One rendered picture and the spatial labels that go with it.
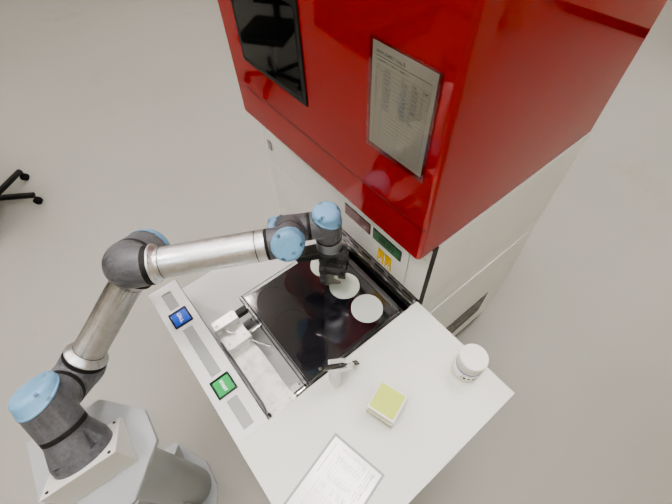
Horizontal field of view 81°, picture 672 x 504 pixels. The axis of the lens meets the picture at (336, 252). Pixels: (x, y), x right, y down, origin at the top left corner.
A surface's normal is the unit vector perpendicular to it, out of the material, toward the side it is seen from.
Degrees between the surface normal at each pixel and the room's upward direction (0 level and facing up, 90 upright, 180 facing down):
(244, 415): 0
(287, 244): 53
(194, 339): 0
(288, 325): 0
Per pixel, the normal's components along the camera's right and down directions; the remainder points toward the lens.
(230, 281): -0.04, -0.58
